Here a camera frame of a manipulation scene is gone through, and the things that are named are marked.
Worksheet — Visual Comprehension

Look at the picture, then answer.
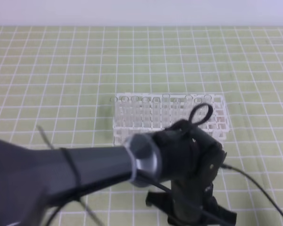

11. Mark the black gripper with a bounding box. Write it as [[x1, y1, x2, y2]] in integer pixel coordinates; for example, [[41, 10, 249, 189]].
[[145, 128, 237, 226]]

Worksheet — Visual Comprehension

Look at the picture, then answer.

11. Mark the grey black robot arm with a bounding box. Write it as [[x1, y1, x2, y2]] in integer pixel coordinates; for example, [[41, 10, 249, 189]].
[[0, 120, 237, 226]]

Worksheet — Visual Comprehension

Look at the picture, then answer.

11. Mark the clear test tube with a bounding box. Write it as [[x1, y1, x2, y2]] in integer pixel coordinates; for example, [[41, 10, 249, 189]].
[[172, 98, 181, 122], [203, 94, 213, 105], [194, 97, 203, 111], [183, 95, 193, 119], [162, 94, 170, 128]]

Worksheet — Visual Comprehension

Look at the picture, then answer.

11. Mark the white test tube rack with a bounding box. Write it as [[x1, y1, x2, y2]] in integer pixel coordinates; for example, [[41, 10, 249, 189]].
[[110, 93, 230, 145]]

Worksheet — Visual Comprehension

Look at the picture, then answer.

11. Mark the green checkered tablecloth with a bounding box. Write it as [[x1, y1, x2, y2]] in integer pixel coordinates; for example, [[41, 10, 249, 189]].
[[0, 25, 283, 226]]

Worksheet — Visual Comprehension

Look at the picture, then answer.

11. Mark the black cable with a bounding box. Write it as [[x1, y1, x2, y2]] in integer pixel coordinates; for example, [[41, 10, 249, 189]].
[[221, 164, 283, 226]]

